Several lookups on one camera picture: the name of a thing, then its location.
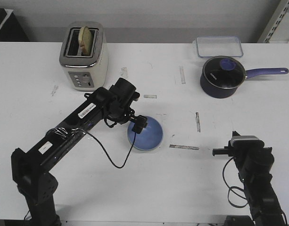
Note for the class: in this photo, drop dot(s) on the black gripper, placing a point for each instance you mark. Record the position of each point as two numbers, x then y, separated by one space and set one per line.
249 159
118 109

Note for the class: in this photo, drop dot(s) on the blue bowl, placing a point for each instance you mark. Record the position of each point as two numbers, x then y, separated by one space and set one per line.
150 137

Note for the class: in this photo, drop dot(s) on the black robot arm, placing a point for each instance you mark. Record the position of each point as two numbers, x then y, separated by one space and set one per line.
31 170
263 203

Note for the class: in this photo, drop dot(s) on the cream two-slot toaster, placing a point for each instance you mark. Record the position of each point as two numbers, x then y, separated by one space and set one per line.
85 73

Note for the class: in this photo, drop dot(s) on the dark blue saucepan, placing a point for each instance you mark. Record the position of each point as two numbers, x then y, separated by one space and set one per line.
224 93

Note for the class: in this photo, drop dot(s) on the bread slice in toaster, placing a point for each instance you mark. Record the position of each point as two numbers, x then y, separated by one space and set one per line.
85 40

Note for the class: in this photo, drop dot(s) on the glass pot lid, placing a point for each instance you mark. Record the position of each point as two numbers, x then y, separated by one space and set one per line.
224 72

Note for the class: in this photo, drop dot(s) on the clear blue-rimmed food container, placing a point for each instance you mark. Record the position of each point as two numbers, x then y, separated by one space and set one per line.
211 46

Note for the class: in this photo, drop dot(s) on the black box at back left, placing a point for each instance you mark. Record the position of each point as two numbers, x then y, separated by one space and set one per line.
10 28

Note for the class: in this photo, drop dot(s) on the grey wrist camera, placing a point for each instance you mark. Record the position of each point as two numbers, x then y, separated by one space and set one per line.
238 139

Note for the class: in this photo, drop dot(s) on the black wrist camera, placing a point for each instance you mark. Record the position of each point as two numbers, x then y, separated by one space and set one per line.
140 122

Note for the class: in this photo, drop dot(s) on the white slotted shelf post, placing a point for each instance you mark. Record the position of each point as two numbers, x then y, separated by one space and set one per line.
277 29

